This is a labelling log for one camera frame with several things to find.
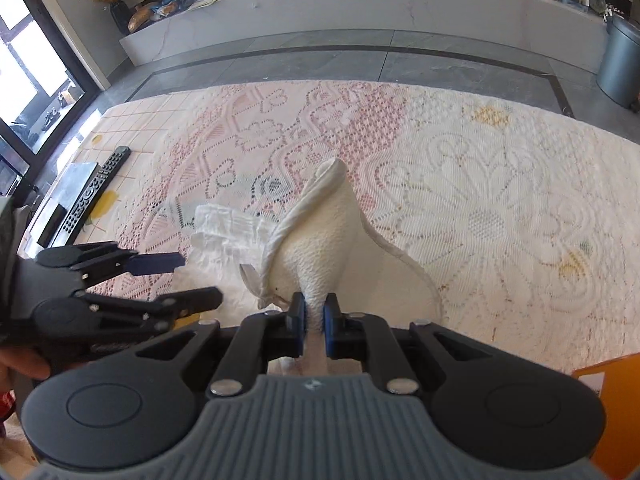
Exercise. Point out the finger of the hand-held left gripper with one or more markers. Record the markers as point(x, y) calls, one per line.
point(195, 300)
point(155, 262)

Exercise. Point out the dried flowers in dark vase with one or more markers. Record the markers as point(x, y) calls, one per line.
point(115, 7)

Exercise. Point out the white marble television console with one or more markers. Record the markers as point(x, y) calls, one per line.
point(350, 5)

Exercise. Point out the orange cardboard box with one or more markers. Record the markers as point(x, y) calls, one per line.
point(612, 410)

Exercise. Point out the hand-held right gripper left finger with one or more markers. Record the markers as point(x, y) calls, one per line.
point(298, 317)

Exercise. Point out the paper sheets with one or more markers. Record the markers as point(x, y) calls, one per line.
point(207, 1)

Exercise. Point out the person's left hand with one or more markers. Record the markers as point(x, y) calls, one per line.
point(25, 362)

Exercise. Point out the bronze bowl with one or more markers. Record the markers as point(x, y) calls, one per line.
point(145, 17)

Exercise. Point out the white ruffled cloth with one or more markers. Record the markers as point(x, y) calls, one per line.
point(225, 230)

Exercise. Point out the white waffle cloth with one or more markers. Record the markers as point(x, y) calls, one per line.
point(325, 240)

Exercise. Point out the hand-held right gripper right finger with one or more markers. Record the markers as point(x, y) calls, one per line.
point(330, 320)

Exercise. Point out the grey-blue trash can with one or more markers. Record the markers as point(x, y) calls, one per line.
point(620, 60)

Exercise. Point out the black flat box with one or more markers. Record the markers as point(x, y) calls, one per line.
point(52, 220)

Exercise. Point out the glass door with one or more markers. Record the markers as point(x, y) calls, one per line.
point(35, 70)

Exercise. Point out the black remote control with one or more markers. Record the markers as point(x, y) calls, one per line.
point(92, 195)

